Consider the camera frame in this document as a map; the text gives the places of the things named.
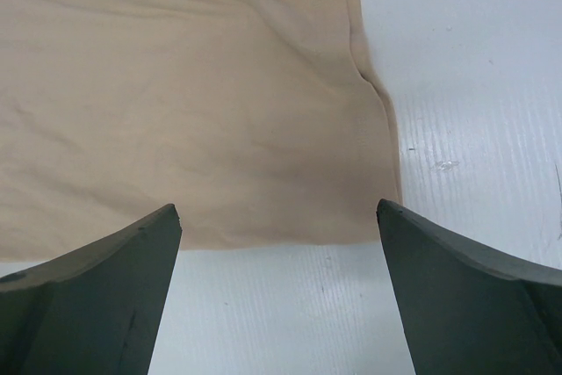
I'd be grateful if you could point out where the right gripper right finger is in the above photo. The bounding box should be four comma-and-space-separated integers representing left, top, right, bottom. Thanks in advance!
377, 199, 561, 374

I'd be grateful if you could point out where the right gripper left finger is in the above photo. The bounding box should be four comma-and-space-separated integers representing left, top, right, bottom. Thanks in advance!
1, 204, 182, 374

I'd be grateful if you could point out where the beige t shirt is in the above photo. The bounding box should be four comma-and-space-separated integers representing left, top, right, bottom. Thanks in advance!
1, 0, 402, 261

